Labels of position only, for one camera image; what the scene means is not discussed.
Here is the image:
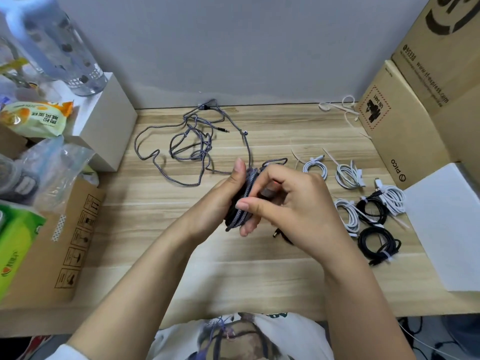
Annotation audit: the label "grey braided cable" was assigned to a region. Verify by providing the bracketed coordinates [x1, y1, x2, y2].
[134, 99, 289, 233]

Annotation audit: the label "person's right hand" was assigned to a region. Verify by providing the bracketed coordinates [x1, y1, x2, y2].
[235, 165, 351, 260]

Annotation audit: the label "clear plastic bag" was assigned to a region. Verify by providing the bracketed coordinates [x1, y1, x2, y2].
[0, 136, 96, 215]

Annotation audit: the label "green tissue pack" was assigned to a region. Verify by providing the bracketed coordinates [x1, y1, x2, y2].
[0, 203, 47, 301]

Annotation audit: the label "person's left hand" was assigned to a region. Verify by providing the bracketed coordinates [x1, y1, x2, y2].
[180, 158, 248, 243]

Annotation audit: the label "person's white printed shirt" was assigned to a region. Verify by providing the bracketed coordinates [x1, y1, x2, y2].
[56, 311, 335, 360]

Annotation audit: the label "black cable with barrel plug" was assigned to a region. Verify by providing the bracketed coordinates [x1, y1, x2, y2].
[271, 228, 295, 246]

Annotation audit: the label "person's left forearm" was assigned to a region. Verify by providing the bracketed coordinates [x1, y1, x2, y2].
[65, 218, 205, 360]

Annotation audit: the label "person's right forearm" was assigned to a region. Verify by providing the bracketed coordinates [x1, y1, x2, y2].
[322, 236, 418, 360]

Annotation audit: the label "small white coiled cable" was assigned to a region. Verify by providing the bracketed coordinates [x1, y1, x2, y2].
[302, 155, 329, 181]

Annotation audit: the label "bunch of white cable ties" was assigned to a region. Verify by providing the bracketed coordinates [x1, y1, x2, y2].
[318, 95, 372, 140]

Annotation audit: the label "white cable tie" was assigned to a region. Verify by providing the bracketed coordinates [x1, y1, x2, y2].
[322, 147, 343, 166]
[291, 145, 309, 171]

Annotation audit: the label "yellow wrapped packet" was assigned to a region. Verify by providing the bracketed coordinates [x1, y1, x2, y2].
[0, 57, 31, 90]

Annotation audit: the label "flat white box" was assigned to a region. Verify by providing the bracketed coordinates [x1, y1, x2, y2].
[403, 162, 480, 294]

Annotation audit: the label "cardboard box with red stamp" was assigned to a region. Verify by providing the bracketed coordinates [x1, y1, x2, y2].
[355, 60, 461, 190]

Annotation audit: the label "cardboard box with handling symbols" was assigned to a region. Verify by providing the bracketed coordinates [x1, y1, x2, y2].
[0, 178, 106, 311]

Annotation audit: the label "clear dotted water bottle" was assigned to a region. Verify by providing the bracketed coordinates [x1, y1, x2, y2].
[0, 0, 104, 97]

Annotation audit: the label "white cube box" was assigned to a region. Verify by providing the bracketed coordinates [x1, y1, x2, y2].
[62, 72, 138, 172]

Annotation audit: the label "yellow green snack packet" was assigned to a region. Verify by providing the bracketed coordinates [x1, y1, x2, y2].
[0, 100, 74, 139]

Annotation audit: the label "cables under table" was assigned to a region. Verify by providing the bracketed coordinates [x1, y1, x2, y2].
[397, 316, 480, 360]

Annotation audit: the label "large black coiled cable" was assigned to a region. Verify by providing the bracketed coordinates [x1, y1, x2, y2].
[358, 226, 402, 267]

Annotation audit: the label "large printed cardboard box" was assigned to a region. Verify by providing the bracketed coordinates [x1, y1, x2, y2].
[391, 0, 480, 165]

